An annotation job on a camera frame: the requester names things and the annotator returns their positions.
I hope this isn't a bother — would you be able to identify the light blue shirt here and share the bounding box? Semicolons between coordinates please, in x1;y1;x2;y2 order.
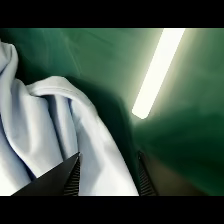
0;39;140;197

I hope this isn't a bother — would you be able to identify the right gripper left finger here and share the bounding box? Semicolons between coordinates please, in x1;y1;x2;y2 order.
12;152;82;197

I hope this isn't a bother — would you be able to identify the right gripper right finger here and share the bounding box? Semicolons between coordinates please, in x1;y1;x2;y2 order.
137;150;209;197

